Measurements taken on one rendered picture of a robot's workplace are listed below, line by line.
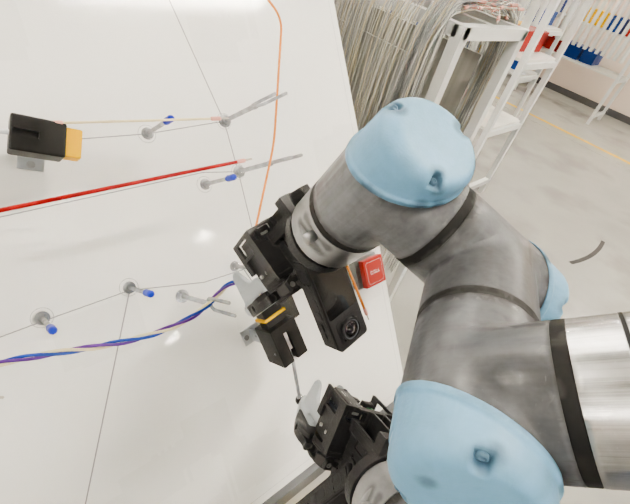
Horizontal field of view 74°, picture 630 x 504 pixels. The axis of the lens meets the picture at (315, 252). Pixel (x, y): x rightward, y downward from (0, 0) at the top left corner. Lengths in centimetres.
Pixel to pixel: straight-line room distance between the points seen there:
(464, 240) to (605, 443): 14
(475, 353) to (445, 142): 13
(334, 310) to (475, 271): 19
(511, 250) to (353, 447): 29
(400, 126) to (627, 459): 19
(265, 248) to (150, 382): 25
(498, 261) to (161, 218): 42
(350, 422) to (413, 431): 30
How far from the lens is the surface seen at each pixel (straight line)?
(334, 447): 51
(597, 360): 21
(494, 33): 123
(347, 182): 29
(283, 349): 56
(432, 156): 27
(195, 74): 63
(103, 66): 59
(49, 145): 48
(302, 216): 35
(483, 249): 30
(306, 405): 60
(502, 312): 25
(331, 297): 42
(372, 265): 74
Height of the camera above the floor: 158
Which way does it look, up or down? 39 degrees down
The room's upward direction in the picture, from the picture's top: 17 degrees clockwise
